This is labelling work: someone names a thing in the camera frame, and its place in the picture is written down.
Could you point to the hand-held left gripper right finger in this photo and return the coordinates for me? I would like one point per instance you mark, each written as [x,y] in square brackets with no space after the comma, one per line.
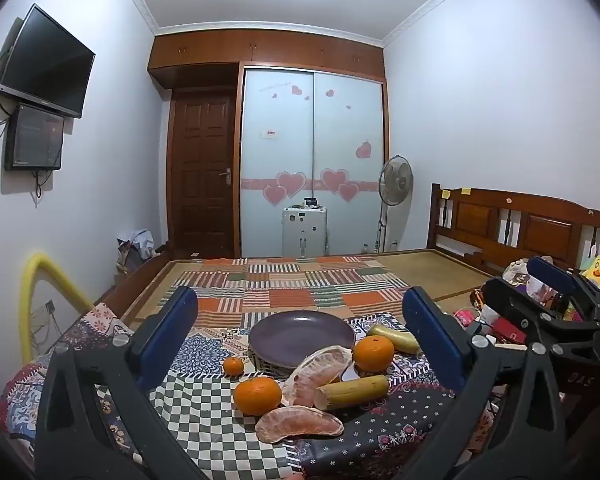
[430,332]

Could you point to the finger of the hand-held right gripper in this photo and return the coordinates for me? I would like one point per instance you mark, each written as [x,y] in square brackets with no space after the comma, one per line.
[550,272]
[520,307]

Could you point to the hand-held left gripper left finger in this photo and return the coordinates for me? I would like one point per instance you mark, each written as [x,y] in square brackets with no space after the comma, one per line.
[172,330]

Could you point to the yellow banana piece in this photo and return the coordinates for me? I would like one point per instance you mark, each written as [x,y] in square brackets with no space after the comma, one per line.
[395,338]
[352,392]

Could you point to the large orange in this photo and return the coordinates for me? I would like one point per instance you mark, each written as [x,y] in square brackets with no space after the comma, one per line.
[373,353]
[257,396]

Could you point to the small orange tangerine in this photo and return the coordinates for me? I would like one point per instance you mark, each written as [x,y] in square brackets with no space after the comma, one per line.
[233,366]

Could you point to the peeled pomelo segment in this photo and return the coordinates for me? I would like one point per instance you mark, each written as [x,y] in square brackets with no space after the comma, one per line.
[320,370]
[299,423]

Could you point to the dark purple plate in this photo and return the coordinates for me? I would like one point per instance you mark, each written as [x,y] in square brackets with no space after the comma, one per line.
[300,337]

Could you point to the red box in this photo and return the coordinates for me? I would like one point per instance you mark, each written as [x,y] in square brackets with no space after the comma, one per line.
[507,330]

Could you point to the pink red packet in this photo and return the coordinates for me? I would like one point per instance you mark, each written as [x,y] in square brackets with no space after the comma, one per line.
[464,317]

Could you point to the tan woven bed mat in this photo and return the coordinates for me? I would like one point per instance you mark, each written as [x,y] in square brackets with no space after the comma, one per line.
[430,270]

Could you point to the printed patchwork quilt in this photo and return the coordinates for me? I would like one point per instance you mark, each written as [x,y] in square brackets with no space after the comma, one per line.
[205,410]

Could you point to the pile of bags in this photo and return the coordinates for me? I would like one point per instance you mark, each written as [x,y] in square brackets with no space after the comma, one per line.
[135,250]

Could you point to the yellow foam tube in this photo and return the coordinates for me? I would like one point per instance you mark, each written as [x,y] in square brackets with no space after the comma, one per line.
[55,275]

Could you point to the striped patchwork blanket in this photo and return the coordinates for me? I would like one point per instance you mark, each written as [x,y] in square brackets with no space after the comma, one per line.
[300,285]

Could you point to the standing electric fan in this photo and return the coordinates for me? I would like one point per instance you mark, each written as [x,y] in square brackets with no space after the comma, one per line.
[395,180]

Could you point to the white metal case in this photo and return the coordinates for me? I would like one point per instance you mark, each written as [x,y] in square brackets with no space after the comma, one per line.
[304,232]

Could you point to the brown wooden door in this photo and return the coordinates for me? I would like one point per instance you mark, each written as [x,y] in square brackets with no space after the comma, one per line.
[202,170]

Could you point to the frosted sliding wardrobe door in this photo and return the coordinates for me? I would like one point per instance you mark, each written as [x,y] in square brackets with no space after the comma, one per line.
[347,170]
[277,160]

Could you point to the pink heart stickers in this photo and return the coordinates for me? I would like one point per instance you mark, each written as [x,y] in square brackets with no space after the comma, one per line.
[290,182]

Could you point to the wooden overhead cabinet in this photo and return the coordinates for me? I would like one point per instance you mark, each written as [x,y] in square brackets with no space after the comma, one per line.
[260,50]

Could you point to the wall power socket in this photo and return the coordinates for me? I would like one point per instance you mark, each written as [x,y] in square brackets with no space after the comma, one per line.
[44,312]

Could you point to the small black wall monitor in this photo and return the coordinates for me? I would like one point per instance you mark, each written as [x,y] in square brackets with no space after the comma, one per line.
[34,137]

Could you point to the black wall television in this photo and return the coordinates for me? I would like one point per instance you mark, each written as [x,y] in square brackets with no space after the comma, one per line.
[47,62]

